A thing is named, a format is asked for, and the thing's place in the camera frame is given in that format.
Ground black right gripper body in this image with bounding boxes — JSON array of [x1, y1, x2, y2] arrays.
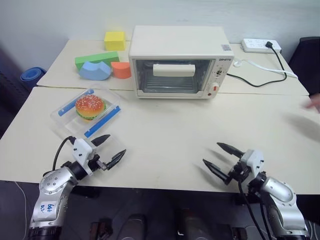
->
[[224, 158, 254, 186]]

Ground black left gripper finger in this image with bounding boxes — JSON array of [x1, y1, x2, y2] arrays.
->
[[90, 134, 111, 148], [104, 149, 127, 171]]

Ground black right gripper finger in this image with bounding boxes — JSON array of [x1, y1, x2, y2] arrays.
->
[[202, 158, 230, 186], [216, 142, 244, 160]]

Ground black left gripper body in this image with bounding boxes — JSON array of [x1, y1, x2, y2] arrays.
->
[[87, 154, 108, 173]]

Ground cream toaster oven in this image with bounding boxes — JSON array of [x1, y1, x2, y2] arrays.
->
[[128, 24, 235, 100]]

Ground person's bare hand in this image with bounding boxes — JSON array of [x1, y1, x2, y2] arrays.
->
[[304, 93, 320, 111]]

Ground toy hamburger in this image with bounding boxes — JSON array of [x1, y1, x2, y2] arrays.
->
[[75, 93, 106, 123]]

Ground clear plastic container blue latches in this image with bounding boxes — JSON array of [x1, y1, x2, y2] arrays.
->
[[50, 83, 123, 139]]

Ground blue foam arch block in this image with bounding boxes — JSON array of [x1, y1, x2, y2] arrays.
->
[[79, 61, 113, 82]]

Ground orange foam half cylinder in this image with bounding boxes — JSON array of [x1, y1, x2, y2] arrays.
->
[[110, 61, 132, 79]]

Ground green foam block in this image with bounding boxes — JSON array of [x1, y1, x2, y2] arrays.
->
[[74, 51, 121, 73]]

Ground yellow foam cube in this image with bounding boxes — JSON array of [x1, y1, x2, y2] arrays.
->
[[103, 31, 126, 52]]

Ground white power strip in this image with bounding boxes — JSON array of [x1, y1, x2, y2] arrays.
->
[[240, 38, 283, 54]]

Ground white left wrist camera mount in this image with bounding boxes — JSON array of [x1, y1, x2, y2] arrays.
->
[[72, 138, 97, 176]]

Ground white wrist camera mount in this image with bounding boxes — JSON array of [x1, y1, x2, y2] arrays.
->
[[72, 138, 97, 176], [239, 149, 265, 177]]

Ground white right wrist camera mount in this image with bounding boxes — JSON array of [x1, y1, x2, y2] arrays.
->
[[239, 149, 265, 177]]

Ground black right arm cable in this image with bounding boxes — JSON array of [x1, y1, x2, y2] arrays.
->
[[237, 179, 272, 240]]

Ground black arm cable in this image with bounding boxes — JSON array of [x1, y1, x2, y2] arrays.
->
[[53, 136, 76, 174], [237, 179, 272, 240]]

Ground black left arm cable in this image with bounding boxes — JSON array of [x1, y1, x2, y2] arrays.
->
[[53, 136, 76, 174]]

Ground thin white cable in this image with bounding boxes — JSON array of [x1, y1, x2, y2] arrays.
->
[[13, 180, 29, 227]]

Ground white power strip cable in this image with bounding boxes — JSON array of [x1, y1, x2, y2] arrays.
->
[[233, 58, 300, 79]]

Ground cream oven door handle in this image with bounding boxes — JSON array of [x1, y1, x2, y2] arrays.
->
[[152, 63, 196, 79]]

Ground black power cable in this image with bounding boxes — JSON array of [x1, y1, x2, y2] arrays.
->
[[225, 41, 288, 88]]

